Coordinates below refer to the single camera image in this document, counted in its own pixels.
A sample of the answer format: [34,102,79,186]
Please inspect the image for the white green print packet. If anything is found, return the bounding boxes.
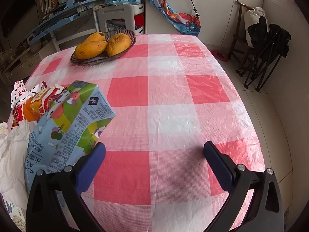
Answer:
[5,200,27,232]

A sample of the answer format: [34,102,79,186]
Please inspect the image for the beige kettlebell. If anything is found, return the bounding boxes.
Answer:
[29,40,43,53]

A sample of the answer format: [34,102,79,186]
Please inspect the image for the dark wicker fruit basket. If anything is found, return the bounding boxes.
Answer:
[70,29,136,66]

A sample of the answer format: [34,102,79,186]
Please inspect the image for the dark wooden chair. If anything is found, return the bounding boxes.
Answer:
[228,0,256,72]

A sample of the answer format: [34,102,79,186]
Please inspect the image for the white plastic stool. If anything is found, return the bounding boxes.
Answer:
[97,3,136,33]

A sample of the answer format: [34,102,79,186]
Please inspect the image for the red slipper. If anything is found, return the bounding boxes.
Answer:
[212,51,228,62]

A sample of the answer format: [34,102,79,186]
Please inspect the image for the white tissue paper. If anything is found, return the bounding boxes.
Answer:
[0,119,31,209]

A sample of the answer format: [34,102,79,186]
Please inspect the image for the blue study desk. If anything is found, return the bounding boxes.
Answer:
[26,0,108,52]

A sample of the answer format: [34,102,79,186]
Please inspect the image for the pink checked tablecloth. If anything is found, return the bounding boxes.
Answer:
[7,33,266,232]

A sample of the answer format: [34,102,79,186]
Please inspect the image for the row of books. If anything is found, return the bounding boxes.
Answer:
[39,0,60,14]

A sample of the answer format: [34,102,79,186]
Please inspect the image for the black folding chair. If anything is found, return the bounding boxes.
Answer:
[238,17,292,92]

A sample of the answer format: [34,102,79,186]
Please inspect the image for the blue green milk carton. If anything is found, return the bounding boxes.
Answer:
[25,80,116,177]

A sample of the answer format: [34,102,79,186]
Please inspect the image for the cartoon print long bag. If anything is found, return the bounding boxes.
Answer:
[139,0,201,37]

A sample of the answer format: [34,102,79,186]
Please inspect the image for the white cabinet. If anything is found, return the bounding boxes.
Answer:
[145,0,266,49]

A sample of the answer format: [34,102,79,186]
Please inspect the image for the white storage basket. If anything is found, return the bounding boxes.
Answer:
[132,3,146,35]

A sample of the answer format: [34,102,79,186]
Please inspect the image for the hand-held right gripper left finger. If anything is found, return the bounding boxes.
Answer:
[25,142,107,232]

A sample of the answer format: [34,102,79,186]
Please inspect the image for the white television stand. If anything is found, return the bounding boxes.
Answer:
[0,51,44,83]

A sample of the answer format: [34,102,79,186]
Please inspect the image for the white sack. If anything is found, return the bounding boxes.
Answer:
[244,7,267,49]

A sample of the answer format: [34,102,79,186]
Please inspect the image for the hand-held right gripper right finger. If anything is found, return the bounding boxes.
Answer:
[203,141,285,232]

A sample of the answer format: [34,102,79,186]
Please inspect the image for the red orange snack bag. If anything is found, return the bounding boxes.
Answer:
[11,80,70,128]

